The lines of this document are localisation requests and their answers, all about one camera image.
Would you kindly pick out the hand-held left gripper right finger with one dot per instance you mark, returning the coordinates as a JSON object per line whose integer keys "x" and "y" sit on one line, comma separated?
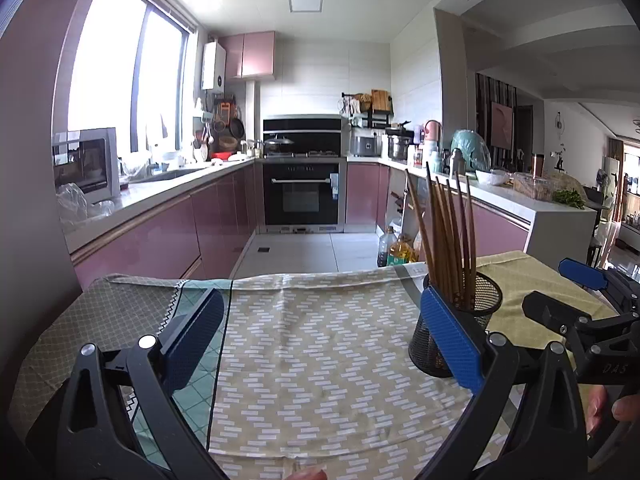
{"x": 450, "y": 340}

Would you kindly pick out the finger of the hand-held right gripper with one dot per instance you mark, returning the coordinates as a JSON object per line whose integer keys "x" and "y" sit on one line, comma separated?
{"x": 555, "y": 312}
{"x": 585, "y": 275}

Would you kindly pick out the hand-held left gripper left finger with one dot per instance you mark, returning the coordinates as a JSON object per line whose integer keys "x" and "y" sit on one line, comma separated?
{"x": 195, "y": 340}

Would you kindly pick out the black mesh pen holder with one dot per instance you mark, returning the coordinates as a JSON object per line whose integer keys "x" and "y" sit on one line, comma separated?
{"x": 492, "y": 310}

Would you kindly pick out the bunch of wooden chopsticks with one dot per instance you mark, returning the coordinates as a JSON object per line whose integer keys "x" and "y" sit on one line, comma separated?
{"x": 442, "y": 240}

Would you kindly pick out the person's right hand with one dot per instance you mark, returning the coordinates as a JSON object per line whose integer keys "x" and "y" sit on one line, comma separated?
{"x": 597, "y": 407}

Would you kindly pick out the green leafy vegetables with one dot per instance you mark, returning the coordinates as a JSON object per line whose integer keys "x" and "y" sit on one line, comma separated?
{"x": 569, "y": 198}

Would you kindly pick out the yellow cooking oil bottle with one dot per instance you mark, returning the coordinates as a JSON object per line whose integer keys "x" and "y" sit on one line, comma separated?
{"x": 402, "y": 255}

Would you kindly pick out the clear food container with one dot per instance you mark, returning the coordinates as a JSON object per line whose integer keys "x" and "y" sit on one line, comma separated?
{"x": 532, "y": 186}

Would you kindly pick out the pink base cabinet run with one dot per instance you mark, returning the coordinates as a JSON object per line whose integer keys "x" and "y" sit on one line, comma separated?
{"x": 362, "y": 195}
{"x": 165, "y": 240}

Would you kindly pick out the dark sauce bottle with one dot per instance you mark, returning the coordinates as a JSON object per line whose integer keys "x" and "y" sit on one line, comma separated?
{"x": 384, "y": 252}

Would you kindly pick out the patchwork printed tablecloth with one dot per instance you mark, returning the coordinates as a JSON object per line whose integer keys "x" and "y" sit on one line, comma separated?
{"x": 325, "y": 360}

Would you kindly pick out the white bowl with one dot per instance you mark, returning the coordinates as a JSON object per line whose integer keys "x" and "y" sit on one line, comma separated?
{"x": 492, "y": 177}

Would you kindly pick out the knife rack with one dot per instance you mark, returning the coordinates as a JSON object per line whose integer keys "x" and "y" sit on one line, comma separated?
{"x": 404, "y": 202}

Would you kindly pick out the steel kitchen sink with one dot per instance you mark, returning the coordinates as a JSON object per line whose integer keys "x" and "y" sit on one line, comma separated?
{"x": 172, "y": 174}

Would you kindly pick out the teal covered appliance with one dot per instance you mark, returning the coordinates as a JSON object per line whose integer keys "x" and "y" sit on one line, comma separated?
{"x": 470, "y": 152}

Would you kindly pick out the steel thermos flask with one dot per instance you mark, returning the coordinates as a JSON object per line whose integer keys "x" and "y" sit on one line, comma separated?
{"x": 455, "y": 162}

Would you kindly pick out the black built-in oven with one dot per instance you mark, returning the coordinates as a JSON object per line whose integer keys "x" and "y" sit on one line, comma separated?
{"x": 302, "y": 200}

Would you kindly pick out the clear plastic bag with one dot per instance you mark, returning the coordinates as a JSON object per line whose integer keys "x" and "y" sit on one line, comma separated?
{"x": 72, "y": 202}

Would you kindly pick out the red bowl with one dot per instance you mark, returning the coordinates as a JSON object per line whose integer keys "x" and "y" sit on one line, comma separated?
{"x": 223, "y": 155}

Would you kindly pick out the white countertop oven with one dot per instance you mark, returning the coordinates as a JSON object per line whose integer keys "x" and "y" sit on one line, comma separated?
{"x": 107, "y": 160}

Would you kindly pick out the steel stock pot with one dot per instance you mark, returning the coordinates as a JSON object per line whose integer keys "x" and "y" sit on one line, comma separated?
{"x": 400, "y": 146}

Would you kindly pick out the pink kettle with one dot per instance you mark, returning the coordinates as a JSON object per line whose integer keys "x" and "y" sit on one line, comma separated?
{"x": 433, "y": 131}

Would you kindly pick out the silver rice cooker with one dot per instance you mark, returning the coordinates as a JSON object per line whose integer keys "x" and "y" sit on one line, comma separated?
{"x": 366, "y": 145}

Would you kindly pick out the black wok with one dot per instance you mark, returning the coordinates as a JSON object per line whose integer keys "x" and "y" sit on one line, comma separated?
{"x": 279, "y": 144}

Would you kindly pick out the black countertop shelf rack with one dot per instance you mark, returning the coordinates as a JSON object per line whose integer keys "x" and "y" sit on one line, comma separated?
{"x": 367, "y": 119}

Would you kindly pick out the black range hood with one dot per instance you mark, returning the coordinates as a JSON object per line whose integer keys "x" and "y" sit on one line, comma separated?
{"x": 305, "y": 127}

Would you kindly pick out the wooden cutting board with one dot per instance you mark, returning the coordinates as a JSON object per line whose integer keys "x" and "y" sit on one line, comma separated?
{"x": 380, "y": 101}

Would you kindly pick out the white water heater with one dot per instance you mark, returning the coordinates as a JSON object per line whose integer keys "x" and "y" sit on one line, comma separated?
{"x": 213, "y": 67}

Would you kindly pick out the kitchen window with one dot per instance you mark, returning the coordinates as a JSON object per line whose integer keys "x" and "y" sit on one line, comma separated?
{"x": 110, "y": 70}

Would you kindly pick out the framed wall picture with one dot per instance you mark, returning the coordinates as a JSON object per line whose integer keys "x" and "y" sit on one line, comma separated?
{"x": 501, "y": 125}

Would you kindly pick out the wall rack with kitchen tools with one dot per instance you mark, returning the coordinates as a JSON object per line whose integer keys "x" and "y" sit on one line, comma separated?
{"x": 225, "y": 127}

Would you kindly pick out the pink wall cabinet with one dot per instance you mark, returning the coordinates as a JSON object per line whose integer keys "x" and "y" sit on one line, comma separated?
{"x": 255, "y": 55}

